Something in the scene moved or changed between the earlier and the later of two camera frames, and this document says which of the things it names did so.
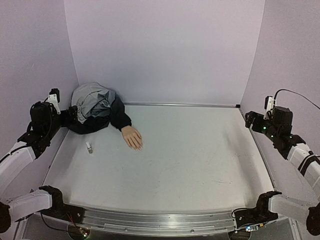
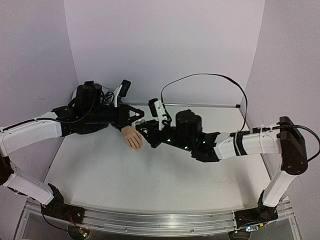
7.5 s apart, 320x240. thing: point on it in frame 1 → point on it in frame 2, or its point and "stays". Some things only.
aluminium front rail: [156, 223] stays
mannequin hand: [132, 137] stays
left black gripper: [68, 121] → [124, 119]
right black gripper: [250, 119] → [155, 130]
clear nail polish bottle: [89, 147] → [138, 123]
